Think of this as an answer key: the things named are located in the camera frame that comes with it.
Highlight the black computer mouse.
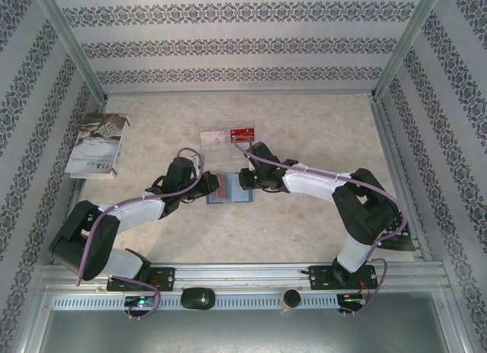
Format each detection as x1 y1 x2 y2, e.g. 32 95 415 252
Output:
180 287 217 311

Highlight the white floral VIP card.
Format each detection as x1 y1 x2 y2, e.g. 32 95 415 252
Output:
201 130 231 145

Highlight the slotted metal cable duct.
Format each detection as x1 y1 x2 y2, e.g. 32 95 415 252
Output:
51 294 368 311

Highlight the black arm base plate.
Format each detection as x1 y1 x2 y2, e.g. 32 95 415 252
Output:
310 264 378 292
106 267 177 293

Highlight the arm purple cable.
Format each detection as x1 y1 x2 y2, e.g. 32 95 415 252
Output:
75 147 206 323
232 139 410 319

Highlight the aluminium mounting rail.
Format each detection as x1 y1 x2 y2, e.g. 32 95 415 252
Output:
37 263 448 294

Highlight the clear acrylic tiered organizer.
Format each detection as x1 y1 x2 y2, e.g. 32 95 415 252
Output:
200 120 256 167

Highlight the aluminium corner post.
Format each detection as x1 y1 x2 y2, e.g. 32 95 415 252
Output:
371 0 447 102
32 0 108 103

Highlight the black remote control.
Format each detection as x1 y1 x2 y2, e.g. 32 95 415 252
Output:
380 231 415 252

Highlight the aluminium table side rail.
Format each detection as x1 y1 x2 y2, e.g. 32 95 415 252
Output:
369 96 433 262
56 100 108 255

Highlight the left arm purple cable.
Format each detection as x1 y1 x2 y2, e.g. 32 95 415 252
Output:
75 147 206 323

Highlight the small circuit board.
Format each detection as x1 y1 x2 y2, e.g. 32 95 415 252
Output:
124 295 158 308
337 293 367 305

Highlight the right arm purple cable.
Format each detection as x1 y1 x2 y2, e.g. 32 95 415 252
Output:
232 139 410 319

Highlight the black round knob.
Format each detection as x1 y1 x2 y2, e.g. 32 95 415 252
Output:
282 289 301 312

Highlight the blue leather card holder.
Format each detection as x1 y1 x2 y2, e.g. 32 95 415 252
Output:
206 172 254 205

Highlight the paperback book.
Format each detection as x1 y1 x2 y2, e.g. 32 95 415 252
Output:
64 113 131 179

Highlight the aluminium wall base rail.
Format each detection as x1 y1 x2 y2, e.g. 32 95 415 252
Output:
103 88 376 100

